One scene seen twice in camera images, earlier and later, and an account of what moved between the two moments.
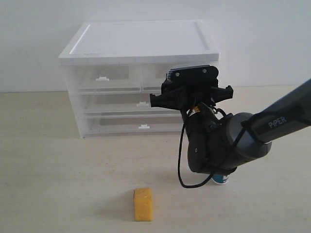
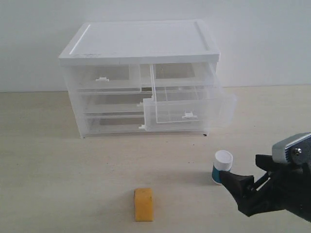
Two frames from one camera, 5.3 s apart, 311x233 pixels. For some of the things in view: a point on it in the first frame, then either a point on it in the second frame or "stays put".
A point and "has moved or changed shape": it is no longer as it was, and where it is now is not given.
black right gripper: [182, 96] -> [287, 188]
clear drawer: [153, 75] has moved or changed shape
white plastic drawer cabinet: [112, 68] stays put
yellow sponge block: [143, 205] stays put
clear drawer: [108, 79] stays put
